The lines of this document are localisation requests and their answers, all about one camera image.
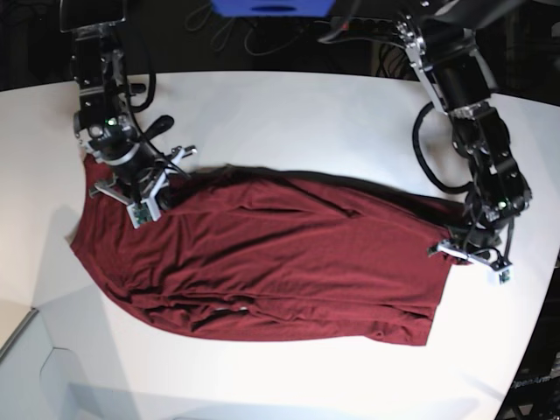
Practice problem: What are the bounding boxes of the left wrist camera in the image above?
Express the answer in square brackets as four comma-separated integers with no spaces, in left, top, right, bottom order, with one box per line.
[487,265,514,286]

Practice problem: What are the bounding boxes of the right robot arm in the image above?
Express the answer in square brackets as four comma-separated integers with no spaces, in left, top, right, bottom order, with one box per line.
[59,1,195,219]

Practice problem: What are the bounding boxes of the black power strip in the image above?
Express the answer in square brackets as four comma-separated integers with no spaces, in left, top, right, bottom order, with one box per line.
[316,17,402,46]

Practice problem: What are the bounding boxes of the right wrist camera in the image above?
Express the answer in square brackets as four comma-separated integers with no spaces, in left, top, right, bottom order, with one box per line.
[126,199,161,228]

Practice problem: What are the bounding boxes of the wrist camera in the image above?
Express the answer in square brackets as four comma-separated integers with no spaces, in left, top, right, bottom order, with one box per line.
[487,265,514,286]
[126,199,161,228]

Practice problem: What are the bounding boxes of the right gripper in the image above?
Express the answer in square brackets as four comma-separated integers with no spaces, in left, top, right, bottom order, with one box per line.
[89,144,198,210]

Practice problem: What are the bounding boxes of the blue box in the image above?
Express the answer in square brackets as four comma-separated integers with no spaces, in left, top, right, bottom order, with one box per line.
[211,0,334,18]

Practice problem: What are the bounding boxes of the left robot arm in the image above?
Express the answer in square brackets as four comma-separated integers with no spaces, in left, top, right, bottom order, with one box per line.
[318,1,532,275]

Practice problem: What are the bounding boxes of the black cables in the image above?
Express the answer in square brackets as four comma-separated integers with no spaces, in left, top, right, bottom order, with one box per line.
[185,8,307,57]

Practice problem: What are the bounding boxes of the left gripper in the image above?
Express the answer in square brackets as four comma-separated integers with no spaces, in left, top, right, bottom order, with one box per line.
[427,217,515,270]

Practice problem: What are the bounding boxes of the maroon t-shirt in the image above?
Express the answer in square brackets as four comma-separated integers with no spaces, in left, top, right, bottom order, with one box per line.
[71,167,462,346]

